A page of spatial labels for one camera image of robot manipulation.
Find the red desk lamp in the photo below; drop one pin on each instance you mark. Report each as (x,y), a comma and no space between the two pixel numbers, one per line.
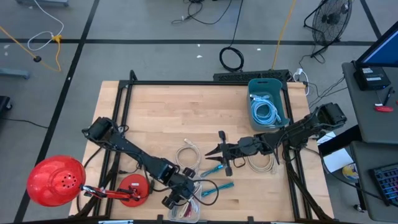
(56,180)

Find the black pen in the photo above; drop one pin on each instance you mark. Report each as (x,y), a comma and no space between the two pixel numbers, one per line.
(388,96)

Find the round yellow blue object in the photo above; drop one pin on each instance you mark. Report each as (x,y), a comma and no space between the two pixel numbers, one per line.
(350,172)

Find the white power adapter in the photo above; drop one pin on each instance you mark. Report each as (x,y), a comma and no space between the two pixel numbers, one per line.
(299,72)

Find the black caster base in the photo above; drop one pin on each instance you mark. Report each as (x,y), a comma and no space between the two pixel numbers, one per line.
(4,104)

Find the white paper sheet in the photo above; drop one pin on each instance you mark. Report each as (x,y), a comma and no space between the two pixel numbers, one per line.
(337,159)

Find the teal plastic bin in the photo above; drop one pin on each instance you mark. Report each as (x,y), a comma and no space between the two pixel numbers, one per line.
(267,128)

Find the grey furniture base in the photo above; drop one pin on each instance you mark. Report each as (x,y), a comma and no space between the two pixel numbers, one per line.
(43,2)

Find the small white paper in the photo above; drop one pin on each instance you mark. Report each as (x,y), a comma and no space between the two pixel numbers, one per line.
(327,137)

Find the computer monitor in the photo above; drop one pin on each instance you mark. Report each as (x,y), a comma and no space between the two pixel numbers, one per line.
(382,49)

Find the grey furniture foot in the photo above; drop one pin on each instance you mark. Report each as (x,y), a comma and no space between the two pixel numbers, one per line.
(14,73)

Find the black backlit keyboard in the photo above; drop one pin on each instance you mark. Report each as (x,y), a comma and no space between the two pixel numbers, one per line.
(385,183)

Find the clear plastic box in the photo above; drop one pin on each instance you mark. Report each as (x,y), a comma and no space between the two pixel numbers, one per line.
(174,218)

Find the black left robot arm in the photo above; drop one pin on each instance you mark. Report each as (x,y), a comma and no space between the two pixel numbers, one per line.
(133,152)

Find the black floor fan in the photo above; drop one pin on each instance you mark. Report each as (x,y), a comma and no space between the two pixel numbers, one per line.
(331,18)

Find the dark grey desk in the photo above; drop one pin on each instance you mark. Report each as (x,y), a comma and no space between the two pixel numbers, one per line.
(363,202)

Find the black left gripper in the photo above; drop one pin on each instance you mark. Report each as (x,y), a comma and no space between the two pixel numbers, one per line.
(180,189)

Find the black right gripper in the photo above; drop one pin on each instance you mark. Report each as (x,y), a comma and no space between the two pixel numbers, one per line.
(245,147)

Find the black box device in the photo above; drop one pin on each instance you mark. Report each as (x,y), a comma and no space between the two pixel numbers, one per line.
(371,77)

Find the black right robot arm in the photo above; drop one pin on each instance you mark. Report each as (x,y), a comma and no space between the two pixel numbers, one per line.
(301,130)

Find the small red object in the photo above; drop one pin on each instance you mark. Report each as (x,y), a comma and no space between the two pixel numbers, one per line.
(384,109)

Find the grey side desk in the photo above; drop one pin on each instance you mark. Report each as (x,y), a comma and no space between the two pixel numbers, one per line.
(367,124)

